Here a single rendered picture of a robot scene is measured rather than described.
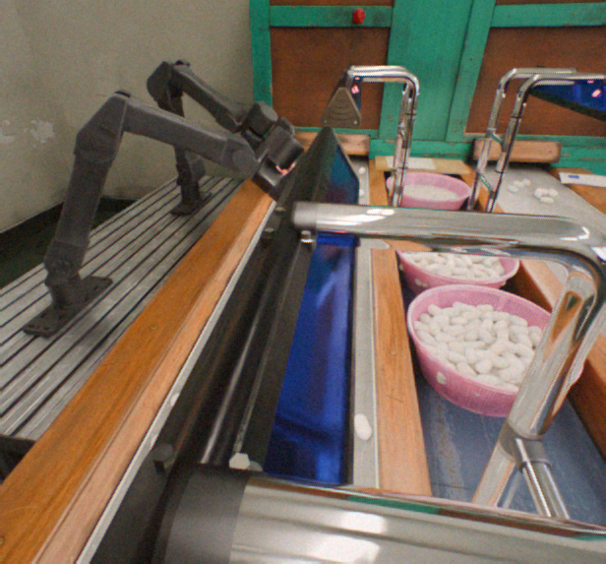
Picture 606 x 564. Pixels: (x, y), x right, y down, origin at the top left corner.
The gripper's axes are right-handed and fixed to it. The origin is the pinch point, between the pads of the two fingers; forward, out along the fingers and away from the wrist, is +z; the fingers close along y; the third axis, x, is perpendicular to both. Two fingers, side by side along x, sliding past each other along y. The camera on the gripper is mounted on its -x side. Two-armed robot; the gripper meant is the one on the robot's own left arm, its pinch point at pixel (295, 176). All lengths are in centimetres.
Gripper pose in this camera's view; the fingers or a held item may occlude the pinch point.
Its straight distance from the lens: 120.6
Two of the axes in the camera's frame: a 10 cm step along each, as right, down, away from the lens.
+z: 7.5, 6.1, 2.4
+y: 1.4, -5.0, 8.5
